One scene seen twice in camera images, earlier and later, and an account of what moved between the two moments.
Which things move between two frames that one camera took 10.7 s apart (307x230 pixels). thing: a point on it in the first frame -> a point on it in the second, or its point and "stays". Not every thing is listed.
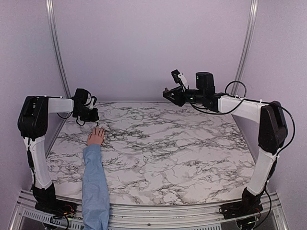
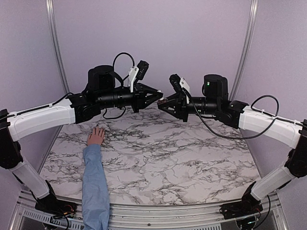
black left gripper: (93, 118) -> (141, 91)
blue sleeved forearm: (95, 206) stays
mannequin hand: (96, 137) stays
